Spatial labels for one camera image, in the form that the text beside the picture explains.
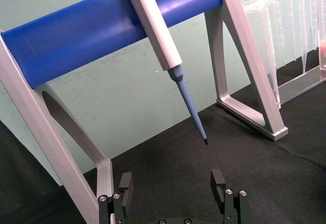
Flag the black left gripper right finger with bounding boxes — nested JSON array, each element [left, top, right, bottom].
[[210, 169, 250, 224]]

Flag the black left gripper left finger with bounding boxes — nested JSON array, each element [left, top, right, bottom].
[[98, 172, 134, 224]]

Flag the black table cloth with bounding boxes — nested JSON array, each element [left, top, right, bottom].
[[0, 75, 326, 224]]

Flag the grey stand with blue bar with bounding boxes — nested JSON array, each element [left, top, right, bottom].
[[0, 0, 289, 224]]

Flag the white pipette with blue tip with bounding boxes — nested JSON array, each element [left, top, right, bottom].
[[121, 0, 210, 146]]

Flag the clear plastic rack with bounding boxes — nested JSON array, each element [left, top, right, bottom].
[[239, 0, 326, 109]]

